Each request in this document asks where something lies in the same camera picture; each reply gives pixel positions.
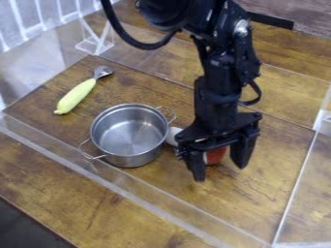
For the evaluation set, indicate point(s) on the red and white plush mushroom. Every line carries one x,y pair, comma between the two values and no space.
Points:
212,157

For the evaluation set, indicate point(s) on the black strip on table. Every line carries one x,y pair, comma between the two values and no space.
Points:
273,21

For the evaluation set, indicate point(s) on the clear acrylic triangle bracket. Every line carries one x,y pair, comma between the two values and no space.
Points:
96,43

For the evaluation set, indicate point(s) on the yellow handled metal tool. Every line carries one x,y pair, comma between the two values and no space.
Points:
81,91

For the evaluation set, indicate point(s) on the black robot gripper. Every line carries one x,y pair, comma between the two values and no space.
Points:
220,126

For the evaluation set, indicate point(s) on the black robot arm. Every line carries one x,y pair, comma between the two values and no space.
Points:
218,24

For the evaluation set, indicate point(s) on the silver metal pot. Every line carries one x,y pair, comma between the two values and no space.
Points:
128,135

